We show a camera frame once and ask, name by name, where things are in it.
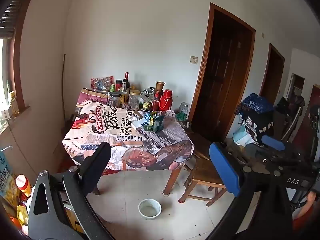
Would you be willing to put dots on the green glass bottle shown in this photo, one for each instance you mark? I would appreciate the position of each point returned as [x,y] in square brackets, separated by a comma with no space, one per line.
[9,86]

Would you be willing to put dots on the wall light switch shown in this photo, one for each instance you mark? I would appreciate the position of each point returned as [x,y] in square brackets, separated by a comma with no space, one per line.
[193,59]

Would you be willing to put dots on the bamboo window blind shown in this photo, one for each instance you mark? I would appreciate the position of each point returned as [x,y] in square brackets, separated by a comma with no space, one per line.
[7,17]

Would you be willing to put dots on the small white box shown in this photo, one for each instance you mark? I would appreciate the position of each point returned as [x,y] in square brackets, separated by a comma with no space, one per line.
[141,124]

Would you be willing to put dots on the red cardboard box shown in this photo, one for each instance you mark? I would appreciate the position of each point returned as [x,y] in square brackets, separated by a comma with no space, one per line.
[112,171]

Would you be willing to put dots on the blue patterned cloth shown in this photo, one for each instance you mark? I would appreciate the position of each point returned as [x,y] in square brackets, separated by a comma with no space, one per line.
[255,103]

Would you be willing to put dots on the dark wooden door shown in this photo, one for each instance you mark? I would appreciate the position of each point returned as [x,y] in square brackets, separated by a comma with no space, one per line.
[222,75]
[272,72]

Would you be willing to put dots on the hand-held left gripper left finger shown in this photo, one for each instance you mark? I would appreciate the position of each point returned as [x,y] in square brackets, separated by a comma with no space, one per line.
[96,165]

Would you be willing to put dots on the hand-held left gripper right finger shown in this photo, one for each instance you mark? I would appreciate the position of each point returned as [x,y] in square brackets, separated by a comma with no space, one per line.
[225,170]

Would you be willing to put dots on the printed tablecloth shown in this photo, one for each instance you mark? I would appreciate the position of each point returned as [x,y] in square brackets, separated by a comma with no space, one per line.
[112,135]

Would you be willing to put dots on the yellow oil bottle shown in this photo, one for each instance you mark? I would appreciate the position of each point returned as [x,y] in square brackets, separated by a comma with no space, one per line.
[13,103]

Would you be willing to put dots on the green plastic bag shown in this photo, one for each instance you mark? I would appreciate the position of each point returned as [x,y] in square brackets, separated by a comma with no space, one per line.
[181,116]

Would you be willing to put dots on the blue printed package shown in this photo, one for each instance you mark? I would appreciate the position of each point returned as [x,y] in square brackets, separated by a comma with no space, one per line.
[3,175]

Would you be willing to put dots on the small dark medicine bottle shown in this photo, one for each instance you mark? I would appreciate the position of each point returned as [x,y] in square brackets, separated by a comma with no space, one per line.
[147,128]

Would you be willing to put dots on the green cap bottle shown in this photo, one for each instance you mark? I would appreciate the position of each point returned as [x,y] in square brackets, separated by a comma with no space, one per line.
[112,87]

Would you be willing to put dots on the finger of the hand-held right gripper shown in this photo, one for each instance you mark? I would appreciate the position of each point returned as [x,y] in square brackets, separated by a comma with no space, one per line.
[273,142]
[287,166]

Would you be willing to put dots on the wooden stool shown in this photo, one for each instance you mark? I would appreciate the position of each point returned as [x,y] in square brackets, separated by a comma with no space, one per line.
[202,172]

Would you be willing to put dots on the empty glass jar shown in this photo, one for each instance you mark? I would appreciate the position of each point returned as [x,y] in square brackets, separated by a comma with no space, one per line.
[183,108]

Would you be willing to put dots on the glass jar lying down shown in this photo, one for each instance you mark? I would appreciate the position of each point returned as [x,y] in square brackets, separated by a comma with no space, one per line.
[185,124]

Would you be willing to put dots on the clear bottle yellow label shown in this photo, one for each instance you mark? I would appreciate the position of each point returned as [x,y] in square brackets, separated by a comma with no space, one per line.
[123,95]

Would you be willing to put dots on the dark wine bottle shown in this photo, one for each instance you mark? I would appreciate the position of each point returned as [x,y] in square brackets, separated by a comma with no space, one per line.
[126,80]

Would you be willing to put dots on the brown clay vase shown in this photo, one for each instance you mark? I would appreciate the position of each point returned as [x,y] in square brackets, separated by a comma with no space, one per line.
[159,86]

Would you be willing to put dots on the person's right forearm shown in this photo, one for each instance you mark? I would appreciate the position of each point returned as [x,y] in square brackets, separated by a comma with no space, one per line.
[303,217]

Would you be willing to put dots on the wooden table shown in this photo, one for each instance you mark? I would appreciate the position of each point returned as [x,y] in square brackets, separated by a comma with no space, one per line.
[172,180]

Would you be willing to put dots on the low wooden bench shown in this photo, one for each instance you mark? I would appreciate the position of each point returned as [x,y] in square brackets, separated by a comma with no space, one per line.
[200,142]

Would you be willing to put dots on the clear jar gold lid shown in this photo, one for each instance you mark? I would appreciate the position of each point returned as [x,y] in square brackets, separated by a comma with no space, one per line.
[134,101]

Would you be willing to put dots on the white plastic basin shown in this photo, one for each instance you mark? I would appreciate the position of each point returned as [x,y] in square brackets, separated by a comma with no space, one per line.
[149,208]

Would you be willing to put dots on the green custard apple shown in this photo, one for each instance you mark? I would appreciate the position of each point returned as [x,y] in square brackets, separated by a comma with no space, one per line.
[147,105]

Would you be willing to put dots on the crumpled silver foil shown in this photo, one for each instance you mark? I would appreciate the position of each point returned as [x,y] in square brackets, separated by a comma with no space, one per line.
[136,117]

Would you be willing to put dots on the yellow bottle red cap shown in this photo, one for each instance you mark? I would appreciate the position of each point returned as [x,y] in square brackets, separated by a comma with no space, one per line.
[23,183]

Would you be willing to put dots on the silver foil bag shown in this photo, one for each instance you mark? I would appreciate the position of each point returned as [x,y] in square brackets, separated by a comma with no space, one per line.
[151,90]

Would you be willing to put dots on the Lucky cup plastic bag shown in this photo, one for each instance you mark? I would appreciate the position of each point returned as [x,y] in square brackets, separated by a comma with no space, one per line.
[149,115]

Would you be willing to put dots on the red thermos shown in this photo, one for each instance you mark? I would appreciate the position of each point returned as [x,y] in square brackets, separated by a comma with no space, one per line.
[166,101]

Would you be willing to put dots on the wooden window frame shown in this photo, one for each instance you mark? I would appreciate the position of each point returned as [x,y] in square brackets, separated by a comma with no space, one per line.
[18,67]

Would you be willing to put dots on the clear jar black lid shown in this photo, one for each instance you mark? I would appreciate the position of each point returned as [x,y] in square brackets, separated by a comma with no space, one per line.
[115,100]

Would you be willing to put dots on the red snack bag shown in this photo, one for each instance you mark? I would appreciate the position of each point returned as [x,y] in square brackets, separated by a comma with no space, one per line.
[101,82]

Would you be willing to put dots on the light blue plastic bag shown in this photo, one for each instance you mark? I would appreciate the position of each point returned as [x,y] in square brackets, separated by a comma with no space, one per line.
[241,136]

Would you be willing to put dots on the blue paper cup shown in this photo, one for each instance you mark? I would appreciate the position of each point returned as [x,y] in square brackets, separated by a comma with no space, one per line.
[158,125]

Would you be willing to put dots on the red sauce bottle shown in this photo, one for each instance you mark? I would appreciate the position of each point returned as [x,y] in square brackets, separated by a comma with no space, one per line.
[156,102]

